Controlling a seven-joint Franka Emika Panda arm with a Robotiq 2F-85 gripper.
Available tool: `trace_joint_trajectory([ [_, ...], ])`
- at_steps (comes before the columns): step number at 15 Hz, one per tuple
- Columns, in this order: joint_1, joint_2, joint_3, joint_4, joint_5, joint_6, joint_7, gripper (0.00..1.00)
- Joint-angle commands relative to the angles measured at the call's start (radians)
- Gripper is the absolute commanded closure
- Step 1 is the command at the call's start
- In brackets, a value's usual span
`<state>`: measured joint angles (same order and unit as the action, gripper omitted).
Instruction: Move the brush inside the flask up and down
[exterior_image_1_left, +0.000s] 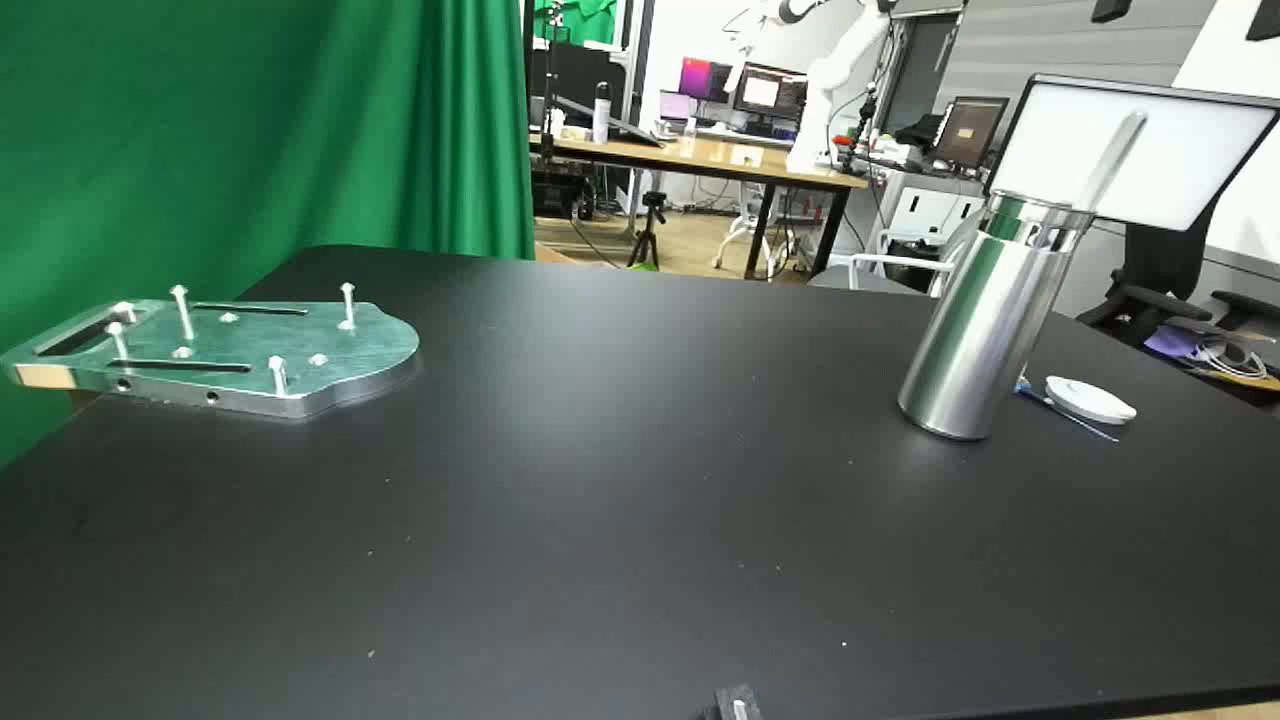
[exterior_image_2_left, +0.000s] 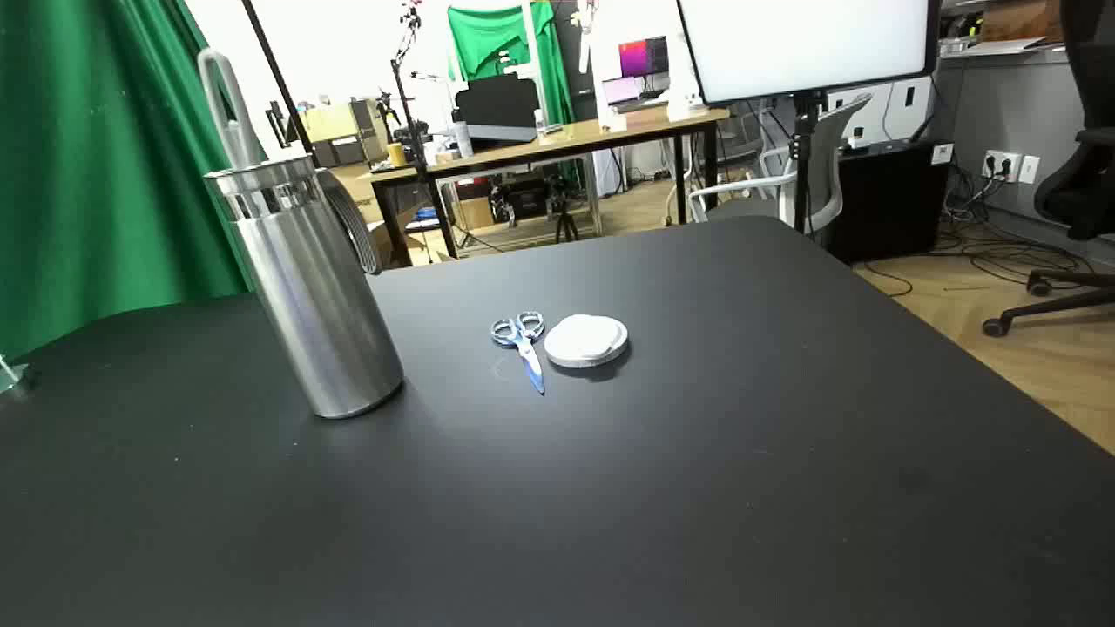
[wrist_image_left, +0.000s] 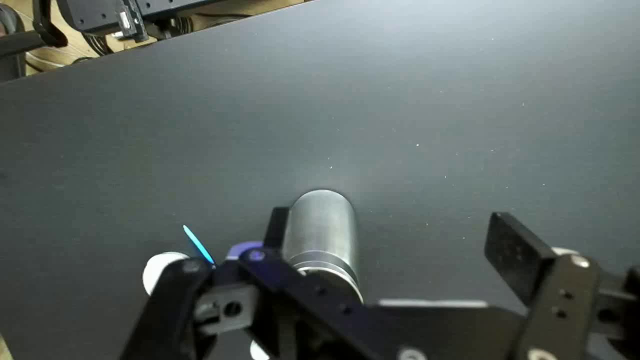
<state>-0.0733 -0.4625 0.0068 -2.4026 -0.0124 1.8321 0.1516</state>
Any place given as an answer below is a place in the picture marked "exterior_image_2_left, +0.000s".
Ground black cabinet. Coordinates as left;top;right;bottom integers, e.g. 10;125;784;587
823;135;958;265

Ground blue-handled small scissors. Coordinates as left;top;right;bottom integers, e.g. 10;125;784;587
486;308;550;396

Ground white round pad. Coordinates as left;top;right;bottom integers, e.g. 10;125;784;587
540;309;633;376

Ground green fabric curtain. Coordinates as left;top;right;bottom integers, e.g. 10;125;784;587
0;0;272;361

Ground metal mounting plate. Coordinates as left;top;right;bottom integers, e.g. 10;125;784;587
0;354;30;402

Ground black office chair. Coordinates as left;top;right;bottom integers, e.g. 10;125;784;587
980;0;1115;340

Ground stainless steel flask with handle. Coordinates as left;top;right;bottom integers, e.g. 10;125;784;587
202;152;408;424

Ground beige storage boxes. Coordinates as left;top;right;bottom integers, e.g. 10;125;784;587
303;99;392;175

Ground black monitor back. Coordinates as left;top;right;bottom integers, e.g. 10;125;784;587
449;73;543;147

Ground grey mesh office chair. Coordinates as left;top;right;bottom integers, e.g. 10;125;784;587
694;99;874;238

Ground thin black slanted pole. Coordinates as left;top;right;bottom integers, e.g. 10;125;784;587
238;0;315;155

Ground monitor with purple display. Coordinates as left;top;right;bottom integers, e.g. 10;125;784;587
612;30;675;83

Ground wooden desk with black legs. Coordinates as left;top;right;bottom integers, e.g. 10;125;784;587
365;103;733;270

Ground white screen on stand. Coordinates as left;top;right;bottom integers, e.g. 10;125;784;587
671;0;941;238

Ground small black floor tripod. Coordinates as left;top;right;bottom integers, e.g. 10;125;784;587
543;189;586;243

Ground green hanging cloth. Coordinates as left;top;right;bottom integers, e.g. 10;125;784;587
445;0;578;129

